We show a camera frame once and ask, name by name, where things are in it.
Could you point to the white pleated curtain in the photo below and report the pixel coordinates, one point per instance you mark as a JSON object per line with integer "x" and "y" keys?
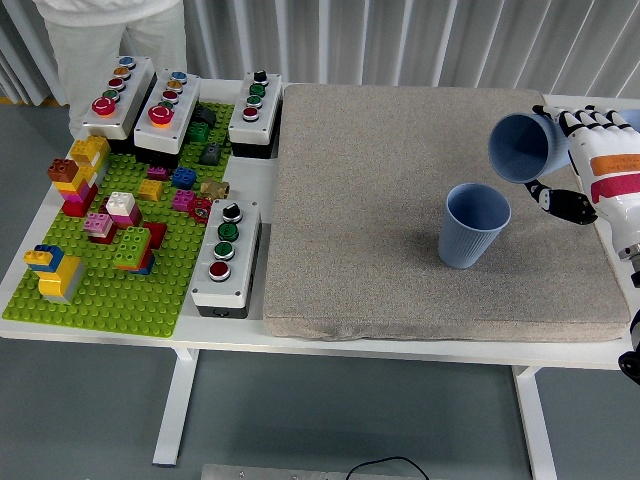
{"x": 450, "y": 40}

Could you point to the grey sloped brick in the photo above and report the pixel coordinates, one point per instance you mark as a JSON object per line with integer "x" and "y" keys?
{"x": 210, "y": 154}

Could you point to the white table leg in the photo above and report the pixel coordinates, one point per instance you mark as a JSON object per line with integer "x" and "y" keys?
{"x": 175, "y": 410}
{"x": 537, "y": 425}

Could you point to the grey-brown padded mat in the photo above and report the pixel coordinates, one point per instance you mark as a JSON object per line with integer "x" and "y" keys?
{"x": 360, "y": 210}

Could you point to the green-topped brick stack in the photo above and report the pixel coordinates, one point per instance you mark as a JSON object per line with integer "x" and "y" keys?
{"x": 131, "y": 245}

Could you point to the red valve handwheel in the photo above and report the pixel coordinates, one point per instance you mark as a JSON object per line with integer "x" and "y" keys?
{"x": 200, "y": 210}

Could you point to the yellow blue grey brick stack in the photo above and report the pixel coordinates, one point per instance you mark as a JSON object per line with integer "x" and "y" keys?
{"x": 55, "y": 285}

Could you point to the yellow white brick stack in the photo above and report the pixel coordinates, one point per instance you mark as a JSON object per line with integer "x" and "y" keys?
{"x": 90, "y": 147}

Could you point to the five-button control box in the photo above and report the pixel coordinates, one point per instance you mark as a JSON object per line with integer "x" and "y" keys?
{"x": 187, "y": 100}
{"x": 134, "y": 85}

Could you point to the dark green brick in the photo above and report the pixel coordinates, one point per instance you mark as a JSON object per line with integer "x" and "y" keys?
{"x": 198, "y": 132}

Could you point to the blue ribbed cup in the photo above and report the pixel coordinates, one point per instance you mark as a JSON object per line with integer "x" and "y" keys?
{"x": 552, "y": 150}
{"x": 465, "y": 240}

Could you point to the brown-topped brick tower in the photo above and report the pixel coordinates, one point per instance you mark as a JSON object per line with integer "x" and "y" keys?
{"x": 62, "y": 171}

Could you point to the blue plate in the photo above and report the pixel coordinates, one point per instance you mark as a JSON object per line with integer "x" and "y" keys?
{"x": 636, "y": 120}

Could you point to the brass pipe fitting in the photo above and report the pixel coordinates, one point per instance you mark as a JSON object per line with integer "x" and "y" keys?
{"x": 215, "y": 188}

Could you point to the green studded baseplate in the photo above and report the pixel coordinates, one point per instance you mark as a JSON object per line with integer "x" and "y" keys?
{"x": 125, "y": 300}

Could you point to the four-button control box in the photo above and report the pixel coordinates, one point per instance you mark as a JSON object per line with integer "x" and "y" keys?
{"x": 246, "y": 250}
{"x": 266, "y": 110}

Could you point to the magenta brick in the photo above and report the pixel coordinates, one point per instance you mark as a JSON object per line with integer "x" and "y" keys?
{"x": 183, "y": 200}
{"x": 157, "y": 172}

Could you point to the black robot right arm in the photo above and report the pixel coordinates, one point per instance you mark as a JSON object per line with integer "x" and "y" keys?
{"x": 633, "y": 253}

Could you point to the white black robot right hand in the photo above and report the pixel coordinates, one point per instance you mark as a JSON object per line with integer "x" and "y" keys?
{"x": 610, "y": 145}

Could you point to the pink white red brick stack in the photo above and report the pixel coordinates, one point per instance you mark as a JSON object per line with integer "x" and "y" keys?
{"x": 97, "y": 223}

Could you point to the dark grey arch brick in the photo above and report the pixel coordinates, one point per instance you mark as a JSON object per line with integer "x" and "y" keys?
{"x": 205, "y": 115}

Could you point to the person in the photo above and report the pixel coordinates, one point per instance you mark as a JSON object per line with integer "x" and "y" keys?
{"x": 85, "y": 60}

